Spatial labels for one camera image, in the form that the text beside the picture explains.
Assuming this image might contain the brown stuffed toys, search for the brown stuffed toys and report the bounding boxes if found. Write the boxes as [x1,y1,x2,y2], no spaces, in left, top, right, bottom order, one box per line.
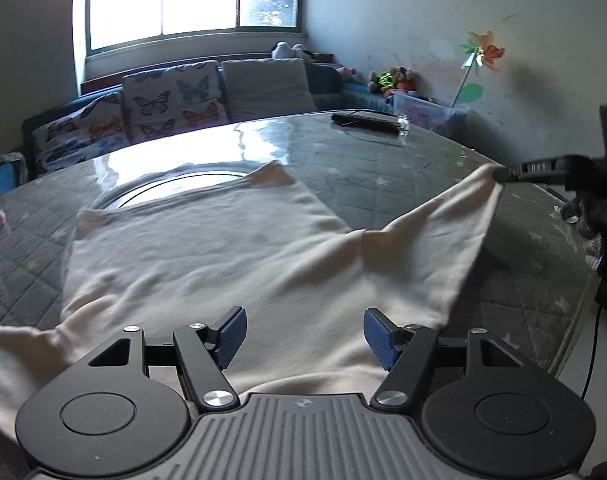
[367,66,417,97]

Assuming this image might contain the grey quilted table cover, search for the grey quilted table cover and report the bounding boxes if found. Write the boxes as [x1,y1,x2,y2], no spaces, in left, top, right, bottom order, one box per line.
[0,109,601,378]

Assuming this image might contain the black remote control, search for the black remote control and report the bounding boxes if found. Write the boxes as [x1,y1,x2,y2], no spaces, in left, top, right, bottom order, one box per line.
[331,112,400,134]

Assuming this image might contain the window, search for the window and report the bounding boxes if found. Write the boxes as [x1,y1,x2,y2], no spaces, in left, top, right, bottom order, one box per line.
[85,0,303,55]

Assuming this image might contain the person's right hand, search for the person's right hand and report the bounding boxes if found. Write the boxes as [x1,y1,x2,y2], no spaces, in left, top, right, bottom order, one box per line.
[560,195,607,241]

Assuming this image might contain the butterfly print cushion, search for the butterfly print cushion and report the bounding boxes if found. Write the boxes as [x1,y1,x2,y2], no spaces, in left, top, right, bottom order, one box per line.
[122,61,229,144]

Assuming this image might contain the blue bag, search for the blue bag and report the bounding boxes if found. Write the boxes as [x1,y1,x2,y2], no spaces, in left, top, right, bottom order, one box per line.
[0,151,30,202]

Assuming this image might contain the grey cushion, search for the grey cushion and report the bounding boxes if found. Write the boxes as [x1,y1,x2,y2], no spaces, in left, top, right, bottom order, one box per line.
[220,57,317,124]

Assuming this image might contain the dark blue sofa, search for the dark blue sofa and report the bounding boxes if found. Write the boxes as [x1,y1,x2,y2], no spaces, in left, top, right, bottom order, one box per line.
[21,62,345,181]

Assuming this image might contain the round glass turntable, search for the round glass turntable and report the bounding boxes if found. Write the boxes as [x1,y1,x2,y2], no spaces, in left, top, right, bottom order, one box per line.
[90,162,252,211]

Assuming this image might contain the cream shirt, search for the cream shirt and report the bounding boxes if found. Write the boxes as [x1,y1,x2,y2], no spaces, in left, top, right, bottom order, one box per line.
[0,160,507,480]

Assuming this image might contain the white plush toy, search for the white plush toy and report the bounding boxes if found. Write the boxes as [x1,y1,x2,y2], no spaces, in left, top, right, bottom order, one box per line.
[270,41,315,64]

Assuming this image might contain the clear plastic storage box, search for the clear plastic storage box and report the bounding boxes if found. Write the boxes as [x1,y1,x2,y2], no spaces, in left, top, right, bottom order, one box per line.
[392,90,470,137]

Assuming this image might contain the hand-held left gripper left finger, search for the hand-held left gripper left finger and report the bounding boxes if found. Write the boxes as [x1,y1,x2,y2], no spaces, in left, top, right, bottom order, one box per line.
[86,306,248,410]

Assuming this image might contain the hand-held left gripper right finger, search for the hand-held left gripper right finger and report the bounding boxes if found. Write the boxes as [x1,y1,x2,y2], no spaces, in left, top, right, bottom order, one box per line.
[363,307,528,408]

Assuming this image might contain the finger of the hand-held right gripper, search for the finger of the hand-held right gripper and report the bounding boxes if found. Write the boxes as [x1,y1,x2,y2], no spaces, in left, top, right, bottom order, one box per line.
[492,154,591,184]

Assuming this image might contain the black cable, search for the black cable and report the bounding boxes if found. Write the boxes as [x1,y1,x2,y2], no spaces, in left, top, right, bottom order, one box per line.
[580,305,603,397]

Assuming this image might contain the colourful pinwheel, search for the colourful pinwheel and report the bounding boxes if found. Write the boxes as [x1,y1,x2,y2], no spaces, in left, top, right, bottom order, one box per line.
[451,30,507,109]

